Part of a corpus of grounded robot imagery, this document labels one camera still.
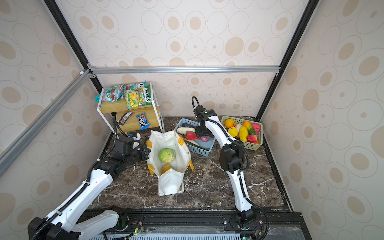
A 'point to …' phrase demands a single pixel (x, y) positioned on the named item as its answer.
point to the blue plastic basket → (202, 146)
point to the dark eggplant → (187, 125)
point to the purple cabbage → (205, 138)
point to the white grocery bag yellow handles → (170, 176)
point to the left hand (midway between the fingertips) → (153, 147)
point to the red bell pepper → (191, 135)
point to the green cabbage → (166, 155)
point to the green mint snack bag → (145, 96)
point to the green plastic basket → (249, 131)
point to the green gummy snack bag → (114, 92)
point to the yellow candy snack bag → (132, 98)
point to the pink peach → (256, 127)
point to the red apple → (252, 138)
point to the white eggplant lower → (192, 141)
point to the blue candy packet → (143, 121)
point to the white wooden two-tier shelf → (111, 111)
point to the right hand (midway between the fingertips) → (204, 134)
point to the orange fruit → (229, 123)
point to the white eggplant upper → (182, 130)
